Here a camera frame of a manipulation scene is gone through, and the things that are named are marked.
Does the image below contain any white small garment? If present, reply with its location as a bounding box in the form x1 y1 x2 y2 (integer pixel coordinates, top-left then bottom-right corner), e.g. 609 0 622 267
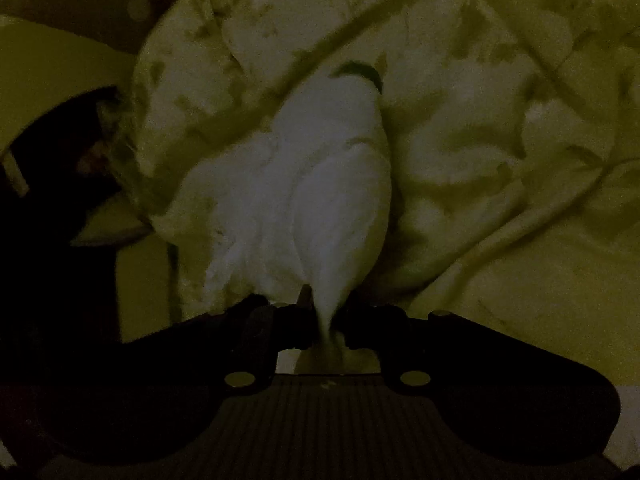
150 60 394 376

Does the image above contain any dark round chair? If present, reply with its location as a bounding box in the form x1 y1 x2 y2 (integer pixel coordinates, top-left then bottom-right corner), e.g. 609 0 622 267
1 86 151 344

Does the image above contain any patterned light bed sheet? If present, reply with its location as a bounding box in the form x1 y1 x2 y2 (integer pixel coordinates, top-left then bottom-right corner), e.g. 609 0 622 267
113 0 639 385

